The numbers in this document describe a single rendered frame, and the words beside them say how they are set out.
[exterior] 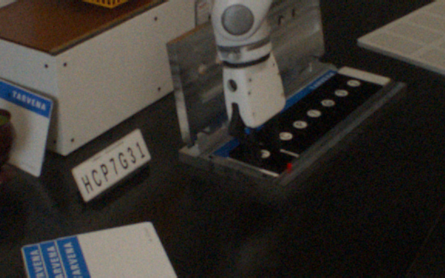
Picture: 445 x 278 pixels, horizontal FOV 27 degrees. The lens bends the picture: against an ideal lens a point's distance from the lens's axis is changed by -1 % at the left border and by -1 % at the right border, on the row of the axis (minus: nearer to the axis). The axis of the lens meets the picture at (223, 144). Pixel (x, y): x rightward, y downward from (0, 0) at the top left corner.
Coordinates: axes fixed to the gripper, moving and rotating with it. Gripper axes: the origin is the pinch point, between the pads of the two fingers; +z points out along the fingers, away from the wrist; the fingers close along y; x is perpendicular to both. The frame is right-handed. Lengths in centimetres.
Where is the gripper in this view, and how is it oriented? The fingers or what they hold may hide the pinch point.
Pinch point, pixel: (262, 146)
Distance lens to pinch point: 153.4
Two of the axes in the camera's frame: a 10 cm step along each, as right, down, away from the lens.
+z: 1.8, 9.1, 3.8
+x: -8.0, -0.9, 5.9
